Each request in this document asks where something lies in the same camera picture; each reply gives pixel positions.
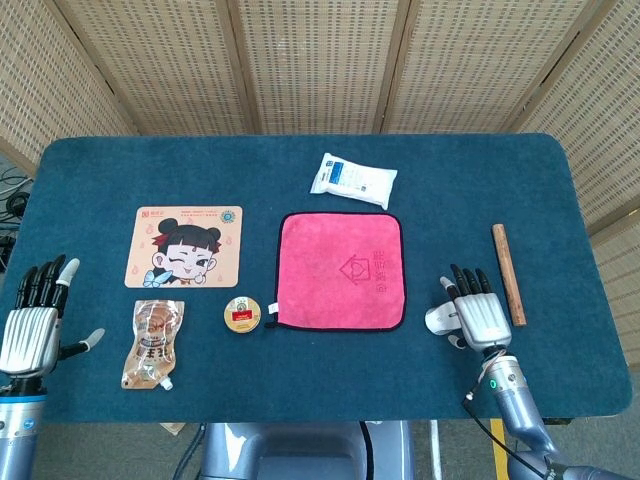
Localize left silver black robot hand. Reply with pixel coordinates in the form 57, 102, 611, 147
0, 253, 106, 379

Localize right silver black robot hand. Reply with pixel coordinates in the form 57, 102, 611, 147
438, 263, 514, 351

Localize white computer mouse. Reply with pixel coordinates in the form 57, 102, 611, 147
424, 302, 462, 336

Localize cartoon girl mouse pad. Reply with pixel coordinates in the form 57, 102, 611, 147
123, 205, 244, 290

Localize brown wooden stick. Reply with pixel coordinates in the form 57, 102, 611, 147
491, 223, 528, 328

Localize brown drink spout pouch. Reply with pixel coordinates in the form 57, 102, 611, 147
120, 298, 186, 392

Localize teal carpet table cover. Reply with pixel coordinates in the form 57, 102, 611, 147
0, 132, 634, 425

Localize white table leg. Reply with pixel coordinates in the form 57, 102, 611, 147
429, 420, 444, 480

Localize pink square towel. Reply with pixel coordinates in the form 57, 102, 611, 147
263, 211, 407, 333

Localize white wet wipes pack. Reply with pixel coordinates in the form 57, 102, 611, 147
309, 152, 399, 211

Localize round gold tin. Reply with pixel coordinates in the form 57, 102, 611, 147
223, 295, 262, 335

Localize grey-blue robot torso base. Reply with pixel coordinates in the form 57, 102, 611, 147
199, 420, 416, 480

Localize woven bamboo folding screen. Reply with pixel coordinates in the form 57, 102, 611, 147
0, 0, 640, 371

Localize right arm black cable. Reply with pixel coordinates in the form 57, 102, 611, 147
462, 389, 551, 476

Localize black cables on floor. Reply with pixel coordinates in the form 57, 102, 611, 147
0, 167, 34, 274

